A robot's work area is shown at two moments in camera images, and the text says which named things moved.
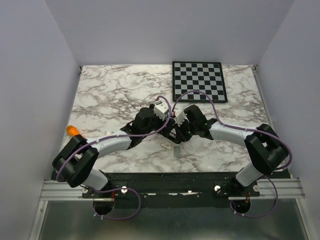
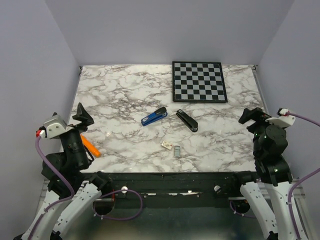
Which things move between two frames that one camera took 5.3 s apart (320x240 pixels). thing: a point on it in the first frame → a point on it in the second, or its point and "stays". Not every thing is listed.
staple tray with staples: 177,151 stays
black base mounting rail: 193,186 stays
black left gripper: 166,132 → 83,116
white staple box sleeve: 167,145 stays
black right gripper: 180,135 → 257,114
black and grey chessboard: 207,77 stays
